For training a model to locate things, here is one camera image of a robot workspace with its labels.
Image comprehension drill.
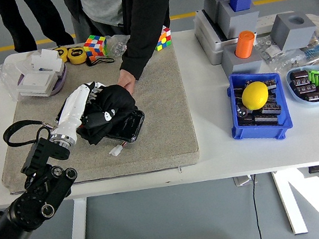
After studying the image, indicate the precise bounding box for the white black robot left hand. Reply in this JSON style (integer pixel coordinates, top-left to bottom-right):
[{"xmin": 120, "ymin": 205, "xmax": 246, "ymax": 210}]
[{"xmin": 42, "ymin": 77, "xmax": 123, "ymax": 147}]

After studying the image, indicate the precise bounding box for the person's left hand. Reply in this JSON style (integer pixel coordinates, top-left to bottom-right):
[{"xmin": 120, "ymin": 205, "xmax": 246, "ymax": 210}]
[{"xmin": 116, "ymin": 68, "xmax": 139, "ymax": 96}]

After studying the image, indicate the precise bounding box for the black rag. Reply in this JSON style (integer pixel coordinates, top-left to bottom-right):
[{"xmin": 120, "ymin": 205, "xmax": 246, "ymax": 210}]
[{"xmin": 70, "ymin": 81, "xmax": 142, "ymax": 148}]

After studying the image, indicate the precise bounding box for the black glossy panel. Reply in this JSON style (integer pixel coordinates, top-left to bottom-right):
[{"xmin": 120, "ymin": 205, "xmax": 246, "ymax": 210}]
[{"xmin": 53, "ymin": 92, "xmax": 149, "ymax": 154}]

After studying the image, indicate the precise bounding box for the clear bag of metal nuts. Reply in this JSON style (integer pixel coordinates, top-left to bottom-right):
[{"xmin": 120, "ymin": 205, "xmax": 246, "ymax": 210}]
[{"xmin": 105, "ymin": 32, "xmax": 133, "ymax": 58}]

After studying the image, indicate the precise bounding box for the colourful puzzle cube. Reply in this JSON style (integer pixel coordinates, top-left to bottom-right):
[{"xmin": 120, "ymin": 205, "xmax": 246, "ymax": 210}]
[
  {"xmin": 151, "ymin": 24, "xmax": 174, "ymax": 52},
  {"xmin": 82, "ymin": 32, "xmax": 110, "ymax": 63}
]

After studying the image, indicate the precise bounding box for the grey-brown mat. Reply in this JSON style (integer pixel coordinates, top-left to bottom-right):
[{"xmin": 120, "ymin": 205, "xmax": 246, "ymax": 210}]
[{"xmin": 0, "ymin": 26, "xmax": 203, "ymax": 197}]

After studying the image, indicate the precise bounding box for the yellow tape measure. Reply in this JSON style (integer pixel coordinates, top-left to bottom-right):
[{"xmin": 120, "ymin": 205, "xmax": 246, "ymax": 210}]
[
  {"xmin": 53, "ymin": 45, "xmax": 71, "ymax": 64},
  {"xmin": 66, "ymin": 45, "xmax": 89, "ymax": 67}
]

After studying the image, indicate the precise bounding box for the white folded carton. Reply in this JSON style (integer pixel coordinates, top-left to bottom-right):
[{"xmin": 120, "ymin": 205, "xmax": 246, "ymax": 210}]
[{"xmin": 28, "ymin": 46, "xmax": 66, "ymax": 77}]

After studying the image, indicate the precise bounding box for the white small lid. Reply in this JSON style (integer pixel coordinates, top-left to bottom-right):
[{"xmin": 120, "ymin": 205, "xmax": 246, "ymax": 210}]
[{"xmin": 15, "ymin": 60, "xmax": 34, "ymax": 76}]

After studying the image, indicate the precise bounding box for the clear plastic bag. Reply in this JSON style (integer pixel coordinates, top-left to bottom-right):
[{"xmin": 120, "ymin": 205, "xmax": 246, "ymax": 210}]
[{"xmin": 0, "ymin": 53, "xmax": 38, "ymax": 105}]

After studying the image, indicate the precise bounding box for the person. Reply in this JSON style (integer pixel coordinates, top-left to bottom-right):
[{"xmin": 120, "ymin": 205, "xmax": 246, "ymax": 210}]
[
  {"xmin": 63, "ymin": 0, "xmax": 191, "ymax": 90},
  {"xmin": 0, "ymin": 0, "xmax": 76, "ymax": 57}
]

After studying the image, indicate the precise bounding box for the grey flat case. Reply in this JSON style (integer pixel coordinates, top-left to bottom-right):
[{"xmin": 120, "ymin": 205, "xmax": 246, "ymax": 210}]
[{"xmin": 190, "ymin": 4, "xmax": 243, "ymax": 68}]

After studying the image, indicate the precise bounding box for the grey holder block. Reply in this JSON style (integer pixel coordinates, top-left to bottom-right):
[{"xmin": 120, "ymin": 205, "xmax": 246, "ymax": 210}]
[
  {"xmin": 213, "ymin": 0, "xmax": 264, "ymax": 43},
  {"xmin": 202, "ymin": 0, "xmax": 237, "ymax": 26},
  {"xmin": 218, "ymin": 40, "xmax": 266, "ymax": 79}
]

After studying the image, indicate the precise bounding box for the white table leg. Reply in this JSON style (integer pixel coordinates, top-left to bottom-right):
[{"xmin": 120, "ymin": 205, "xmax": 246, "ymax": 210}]
[
  {"xmin": 270, "ymin": 167, "xmax": 309, "ymax": 238},
  {"xmin": 60, "ymin": 197, "xmax": 94, "ymax": 239}
]

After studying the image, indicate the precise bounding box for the orange cylinder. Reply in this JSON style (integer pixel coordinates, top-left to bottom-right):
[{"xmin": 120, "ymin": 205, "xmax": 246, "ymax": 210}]
[{"xmin": 231, "ymin": 29, "xmax": 259, "ymax": 61}]

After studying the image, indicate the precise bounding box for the yellow lemon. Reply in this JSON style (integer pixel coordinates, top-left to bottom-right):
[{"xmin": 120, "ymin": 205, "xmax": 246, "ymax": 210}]
[{"xmin": 238, "ymin": 80, "xmax": 272, "ymax": 112}]

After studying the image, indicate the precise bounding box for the blue plastic bin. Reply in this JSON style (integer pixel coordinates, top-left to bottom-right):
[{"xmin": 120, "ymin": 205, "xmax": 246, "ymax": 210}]
[{"xmin": 222, "ymin": 65, "xmax": 296, "ymax": 148}]

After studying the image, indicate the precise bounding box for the clear bag of small parts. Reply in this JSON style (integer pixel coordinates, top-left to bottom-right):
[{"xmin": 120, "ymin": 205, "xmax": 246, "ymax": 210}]
[{"xmin": 255, "ymin": 34, "xmax": 285, "ymax": 65}]

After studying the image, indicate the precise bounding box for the grey box under table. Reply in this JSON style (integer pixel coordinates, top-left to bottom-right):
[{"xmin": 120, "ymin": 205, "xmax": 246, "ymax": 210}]
[{"xmin": 233, "ymin": 173, "xmax": 258, "ymax": 187}]

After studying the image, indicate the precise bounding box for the clear bag of screws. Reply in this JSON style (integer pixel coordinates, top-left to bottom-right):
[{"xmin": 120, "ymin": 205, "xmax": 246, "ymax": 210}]
[{"xmin": 273, "ymin": 47, "xmax": 311, "ymax": 75}]

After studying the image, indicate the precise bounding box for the light blue bowl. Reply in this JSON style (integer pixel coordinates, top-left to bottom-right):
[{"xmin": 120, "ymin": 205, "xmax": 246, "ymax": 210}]
[{"xmin": 284, "ymin": 63, "xmax": 319, "ymax": 111}]

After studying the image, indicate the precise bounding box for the grey block with round hole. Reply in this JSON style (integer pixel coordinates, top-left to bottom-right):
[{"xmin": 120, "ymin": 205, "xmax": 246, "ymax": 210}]
[{"xmin": 267, "ymin": 8, "xmax": 319, "ymax": 53}]

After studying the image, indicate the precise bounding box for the bag of blue resistors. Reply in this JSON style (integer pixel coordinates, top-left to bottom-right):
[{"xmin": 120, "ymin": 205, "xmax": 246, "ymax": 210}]
[{"xmin": 302, "ymin": 38, "xmax": 319, "ymax": 61}]

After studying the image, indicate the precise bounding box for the black lanyard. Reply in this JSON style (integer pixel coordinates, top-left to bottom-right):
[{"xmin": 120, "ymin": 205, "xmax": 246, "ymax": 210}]
[{"xmin": 85, "ymin": 53, "xmax": 116, "ymax": 68}]

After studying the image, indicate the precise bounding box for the white connector with wires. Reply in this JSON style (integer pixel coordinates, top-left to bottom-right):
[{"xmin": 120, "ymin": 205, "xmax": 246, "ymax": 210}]
[{"xmin": 108, "ymin": 141, "xmax": 129, "ymax": 158}]

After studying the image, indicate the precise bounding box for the black power cable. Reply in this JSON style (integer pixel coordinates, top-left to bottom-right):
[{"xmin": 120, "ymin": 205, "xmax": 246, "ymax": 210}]
[{"xmin": 248, "ymin": 174, "xmax": 266, "ymax": 239}]

